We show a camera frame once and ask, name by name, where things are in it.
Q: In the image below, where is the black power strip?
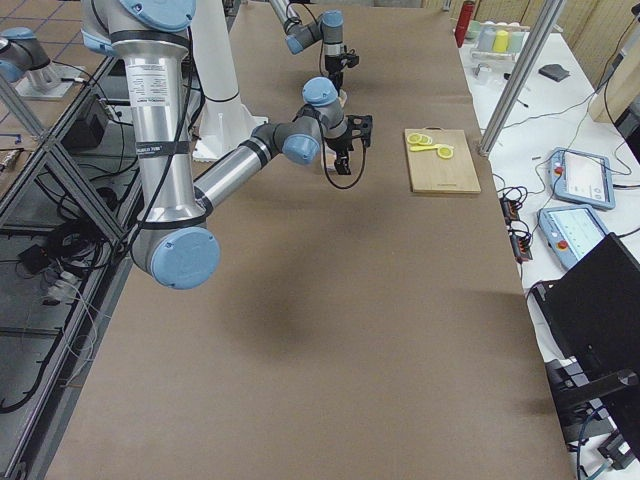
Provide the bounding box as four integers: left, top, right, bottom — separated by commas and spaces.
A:
499, 196, 533, 264

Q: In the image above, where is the pale green bowl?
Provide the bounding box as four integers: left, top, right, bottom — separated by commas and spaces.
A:
465, 20, 482, 42

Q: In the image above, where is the near teach pendant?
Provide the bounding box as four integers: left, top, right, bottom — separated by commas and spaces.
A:
539, 204, 609, 270

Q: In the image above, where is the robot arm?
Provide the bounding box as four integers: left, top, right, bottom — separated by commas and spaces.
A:
269, 0, 359, 90
82, 1, 372, 290

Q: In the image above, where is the lemon slice top upper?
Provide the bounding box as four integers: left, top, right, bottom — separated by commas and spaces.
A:
436, 144, 454, 160

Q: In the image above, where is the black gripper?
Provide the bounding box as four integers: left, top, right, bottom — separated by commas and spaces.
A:
324, 54, 346, 80
327, 127, 354, 175

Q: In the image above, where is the yellow cup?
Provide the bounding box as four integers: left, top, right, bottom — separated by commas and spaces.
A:
492, 29, 510, 54

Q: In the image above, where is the far teach pendant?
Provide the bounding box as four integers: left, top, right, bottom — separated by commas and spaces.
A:
549, 148, 616, 210

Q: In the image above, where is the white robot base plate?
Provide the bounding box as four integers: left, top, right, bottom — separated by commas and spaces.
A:
192, 97, 268, 162

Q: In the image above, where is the aluminium frame post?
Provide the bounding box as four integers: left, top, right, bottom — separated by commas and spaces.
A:
478, 0, 566, 157

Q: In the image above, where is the red cylinder cup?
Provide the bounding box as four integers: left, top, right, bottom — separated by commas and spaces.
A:
454, 0, 475, 48

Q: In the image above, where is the black laptop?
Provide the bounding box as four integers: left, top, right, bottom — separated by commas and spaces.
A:
533, 233, 639, 455

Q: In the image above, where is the white ceramic bowl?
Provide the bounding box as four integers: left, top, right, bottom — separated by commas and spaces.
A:
338, 90, 348, 107

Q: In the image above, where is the lemon slice front lower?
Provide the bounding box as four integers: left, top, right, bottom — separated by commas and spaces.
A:
406, 132, 423, 145

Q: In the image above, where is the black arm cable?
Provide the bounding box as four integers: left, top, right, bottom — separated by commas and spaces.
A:
314, 107, 369, 190
287, 0, 326, 39

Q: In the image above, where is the wooden cutting board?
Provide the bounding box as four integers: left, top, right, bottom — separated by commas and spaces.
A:
404, 128, 481, 194

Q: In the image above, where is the grey cup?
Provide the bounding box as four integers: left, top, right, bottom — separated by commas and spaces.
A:
477, 26, 497, 52

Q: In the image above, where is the yellow plastic knife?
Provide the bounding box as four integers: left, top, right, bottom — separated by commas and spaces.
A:
409, 144, 443, 152

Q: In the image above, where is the teach pendant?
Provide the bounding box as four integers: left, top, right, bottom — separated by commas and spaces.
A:
539, 204, 609, 270
549, 148, 616, 210

